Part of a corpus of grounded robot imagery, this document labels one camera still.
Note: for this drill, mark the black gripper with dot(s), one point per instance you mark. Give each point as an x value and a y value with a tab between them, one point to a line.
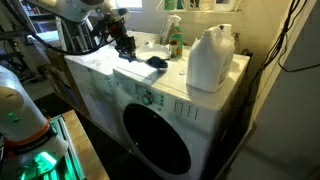
126	38

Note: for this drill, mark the white front-load washing machine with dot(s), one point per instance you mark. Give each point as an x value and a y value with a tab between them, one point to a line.
200	110

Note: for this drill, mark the teal bottle on shelf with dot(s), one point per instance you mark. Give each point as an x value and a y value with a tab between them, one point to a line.
180	4

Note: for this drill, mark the white box with label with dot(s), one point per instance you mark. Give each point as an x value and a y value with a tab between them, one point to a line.
224	4

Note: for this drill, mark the green bottle on shelf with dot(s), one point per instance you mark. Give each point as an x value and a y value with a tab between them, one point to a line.
169	4

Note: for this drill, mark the blue and white brush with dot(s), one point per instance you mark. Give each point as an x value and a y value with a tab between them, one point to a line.
157	62

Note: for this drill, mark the green-lit robot mount platform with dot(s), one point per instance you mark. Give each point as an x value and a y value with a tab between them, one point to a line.
70	166

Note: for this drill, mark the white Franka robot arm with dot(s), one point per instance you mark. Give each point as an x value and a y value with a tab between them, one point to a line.
20	106

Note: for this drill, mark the wall water valve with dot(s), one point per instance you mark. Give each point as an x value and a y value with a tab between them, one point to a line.
237	37

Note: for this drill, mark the green spray bottle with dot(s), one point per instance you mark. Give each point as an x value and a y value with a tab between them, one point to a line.
176	38

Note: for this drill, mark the cluttered storage shelf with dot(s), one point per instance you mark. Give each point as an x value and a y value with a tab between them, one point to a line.
43	16

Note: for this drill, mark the wall shelf board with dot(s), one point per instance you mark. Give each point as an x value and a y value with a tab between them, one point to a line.
200	11

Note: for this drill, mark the white dryer machine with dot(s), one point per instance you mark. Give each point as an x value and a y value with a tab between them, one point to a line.
93	93

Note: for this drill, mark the small plastic bottle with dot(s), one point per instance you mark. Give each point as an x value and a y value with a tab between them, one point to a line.
172	50

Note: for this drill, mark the wooden table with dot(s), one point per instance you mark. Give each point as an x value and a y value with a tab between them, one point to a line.
83	146

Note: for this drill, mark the large white detergent jug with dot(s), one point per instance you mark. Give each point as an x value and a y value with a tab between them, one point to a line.
210	60

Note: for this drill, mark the bright window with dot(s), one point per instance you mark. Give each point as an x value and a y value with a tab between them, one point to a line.
133	3

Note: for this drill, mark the white tubular rack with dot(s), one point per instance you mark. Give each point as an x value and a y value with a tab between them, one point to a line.
60	33

